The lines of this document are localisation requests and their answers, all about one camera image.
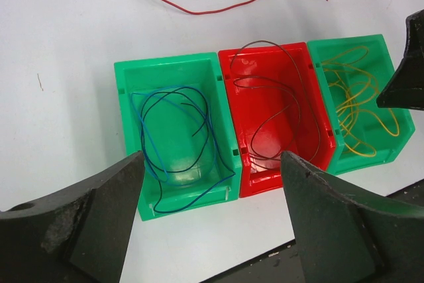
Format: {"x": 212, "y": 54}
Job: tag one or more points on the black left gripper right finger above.
{"x": 345, "y": 233}

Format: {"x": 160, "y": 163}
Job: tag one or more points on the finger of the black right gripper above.
{"x": 405, "y": 89}

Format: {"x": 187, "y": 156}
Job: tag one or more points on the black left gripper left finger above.
{"x": 78, "y": 234}

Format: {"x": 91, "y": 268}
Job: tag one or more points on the right green plastic bin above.
{"x": 351, "y": 73}

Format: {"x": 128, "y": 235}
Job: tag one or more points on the green plastic bin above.
{"x": 351, "y": 73}
{"x": 176, "y": 112}

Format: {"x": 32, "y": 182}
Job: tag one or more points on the red plastic bin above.
{"x": 276, "y": 106}

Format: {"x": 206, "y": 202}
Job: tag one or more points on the left green plastic bin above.
{"x": 176, "y": 112}

